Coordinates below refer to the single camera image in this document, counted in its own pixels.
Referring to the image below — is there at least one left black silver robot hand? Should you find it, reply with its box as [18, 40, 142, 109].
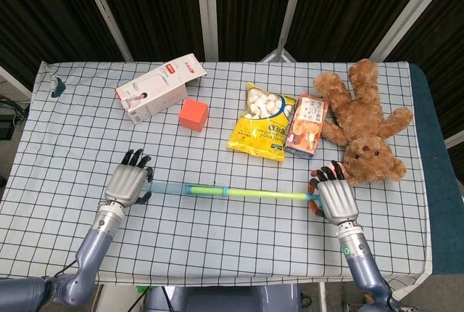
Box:
[104, 148, 154, 208]

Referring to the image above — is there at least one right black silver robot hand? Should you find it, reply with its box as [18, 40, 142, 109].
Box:
[307, 160, 360, 226]

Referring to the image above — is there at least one blue green toy sword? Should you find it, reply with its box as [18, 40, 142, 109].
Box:
[186, 185, 323, 212]

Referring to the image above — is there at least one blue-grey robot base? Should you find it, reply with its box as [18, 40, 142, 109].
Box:
[144, 282, 304, 312]

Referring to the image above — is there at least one orange blue biscuit box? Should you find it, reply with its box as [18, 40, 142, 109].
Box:
[284, 93, 330, 160]

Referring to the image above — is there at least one brown teddy bear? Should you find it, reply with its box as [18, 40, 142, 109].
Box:
[312, 58, 414, 187]

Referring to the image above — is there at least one white cardboard product box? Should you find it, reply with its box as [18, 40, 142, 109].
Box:
[115, 54, 208, 126]

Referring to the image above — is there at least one orange cube block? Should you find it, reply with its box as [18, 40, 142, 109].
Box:
[178, 98, 210, 133]

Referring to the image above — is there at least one yellow marshmallow bag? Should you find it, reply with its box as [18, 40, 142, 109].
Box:
[226, 82, 298, 163]

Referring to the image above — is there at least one dark blue table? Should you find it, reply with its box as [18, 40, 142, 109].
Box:
[409, 63, 464, 275]

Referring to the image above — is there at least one blue checkered tablecloth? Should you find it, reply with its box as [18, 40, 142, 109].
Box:
[5, 59, 434, 290]

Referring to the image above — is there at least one small teal clip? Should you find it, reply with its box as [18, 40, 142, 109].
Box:
[49, 75, 68, 99]

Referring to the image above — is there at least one black floor equipment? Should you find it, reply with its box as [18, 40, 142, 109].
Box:
[0, 96, 30, 142]

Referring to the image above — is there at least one dark folding partition screen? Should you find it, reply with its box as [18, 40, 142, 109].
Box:
[0, 0, 464, 146]

